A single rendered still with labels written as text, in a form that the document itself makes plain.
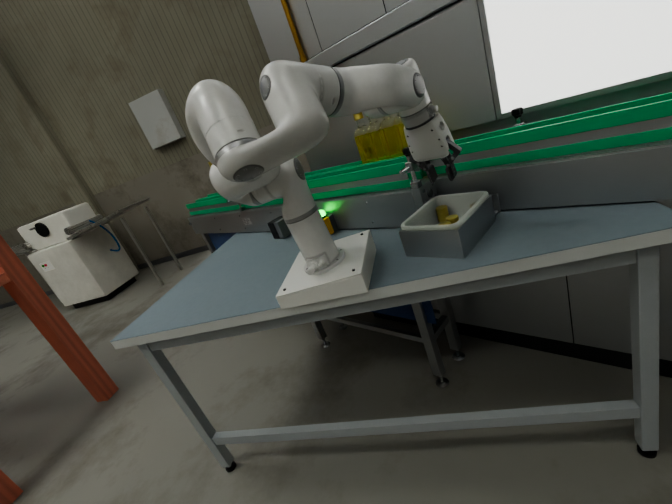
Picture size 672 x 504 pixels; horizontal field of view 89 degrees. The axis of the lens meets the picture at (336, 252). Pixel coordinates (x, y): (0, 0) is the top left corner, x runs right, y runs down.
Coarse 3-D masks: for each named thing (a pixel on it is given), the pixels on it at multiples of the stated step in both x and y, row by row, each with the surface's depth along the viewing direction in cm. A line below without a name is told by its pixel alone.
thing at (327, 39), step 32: (256, 0) 145; (288, 0) 135; (320, 0) 127; (352, 0) 119; (384, 0) 112; (416, 0) 104; (448, 0) 99; (288, 32) 143; (320, 32) 133; (352, 32) 125; (384, 32) 115; (320, 64) 138; (352, 64) 131; (608, 96) 89; (640, 96) 85; (352, 128) 146; (480, 128) 113; (320, 160) 168; (352, 160) 155
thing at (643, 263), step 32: (608, 256) 76; (640, 256) 75; (448, 288) 88; (480, 288) 86; (640, 288) 78; (288, 320) 102; (640, 320) 81; (160, 352) 123; (640, 352) 85; (640, 384) 89; (192, 416) 132; (416, 416) 113; (448, 416) 109; (480, 416) 106; (512, 416) 102; (544, 416) 100; (576, 416) 97; (608, 416) 95; (640, 416) 93; (224, 448) 142; (640, 448) 100
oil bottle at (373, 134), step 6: (372, 126) 119; (378, 126) 118; (366, 132) 121; (372, 132) 120; (378, 132) 118; (372, 138) 121; (378, 138) 119; (372, 144) 122; (378, 144) 120; (372, 150) 123; (378, 150) 122; (384, 150) 121; (378, 156) 123; (384, 156) 121
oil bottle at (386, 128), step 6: (384, 120) 115; (390, 120) 114; (384, 126) 116; (390, 126) 114; (384, 132) 117; (390, 132) 115; (384, 138) 118; (390, 138) 116; (396, 138) 116; (384, 144) 119; (390, 144) 118; (396, 144) 116; (390, 150) 119; (396, 150) 117; (390, 156) 120; (396, 156) 118
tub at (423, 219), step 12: (468, 192) 98; (480, 192) 95; (432, 204) 103; (444, 204) 104; (456, 204) 101; (468, 204) 99; (480, 204) 89; (420, 216) 99; (432, 216) 103; (468, 216) 84; (408, 228) 90; (420, 228) 88; (432, 228) 85; (444, 228) 83; (456, 228) 83
